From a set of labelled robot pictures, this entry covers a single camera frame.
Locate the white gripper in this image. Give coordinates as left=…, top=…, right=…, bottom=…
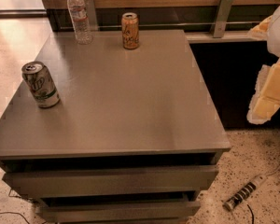
left=246, top=6, right=280, bottom=124

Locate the green white 7up can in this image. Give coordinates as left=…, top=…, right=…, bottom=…
left=21, top=61, right=60, bottom=108

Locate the orange LaCroix can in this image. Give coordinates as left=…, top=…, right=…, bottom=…
left=121, top=12, right=139, bottom=49

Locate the lower grey drawer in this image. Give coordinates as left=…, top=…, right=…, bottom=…
left=36, top=202, right=200, bottom=223

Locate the grey drawer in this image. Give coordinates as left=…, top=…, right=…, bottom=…
left=4, top=165, right=218, bottom=198
left=36, top=202, right=200, bottom=223

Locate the clear plastic water bottle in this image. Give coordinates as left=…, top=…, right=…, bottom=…
left=67, top=0, right=92, bottom=45

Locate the upper grey drawer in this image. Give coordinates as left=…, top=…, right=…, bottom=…
left=4, top=165, right=218, bottom=198

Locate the right metal bracket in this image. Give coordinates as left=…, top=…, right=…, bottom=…
left=212, top=0, right=233, bottom=38

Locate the metal bracket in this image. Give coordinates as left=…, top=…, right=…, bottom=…
left=84, top=0, right=99, bottom=31
left=212, top=0, right=233, bottom=38

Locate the wooden wall counter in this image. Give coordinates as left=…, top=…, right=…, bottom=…
left=42, top=0, right=280, bottom=32

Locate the left metal bracket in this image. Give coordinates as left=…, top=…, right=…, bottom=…
left=84, top=0, right=99, bottom=31

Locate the black floor cable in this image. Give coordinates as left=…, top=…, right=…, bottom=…
left=0, top=189, right=41, bottom=224

